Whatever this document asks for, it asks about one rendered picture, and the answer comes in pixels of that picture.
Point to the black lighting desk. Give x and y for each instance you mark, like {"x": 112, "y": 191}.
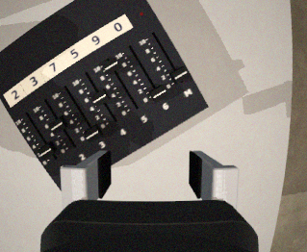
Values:
{"x": 49, "y": 77}

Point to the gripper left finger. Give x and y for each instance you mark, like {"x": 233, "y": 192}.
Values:
{"x": 87, "y": 180}

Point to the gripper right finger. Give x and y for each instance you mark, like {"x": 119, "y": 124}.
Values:
{"x": 211, "y": 180}

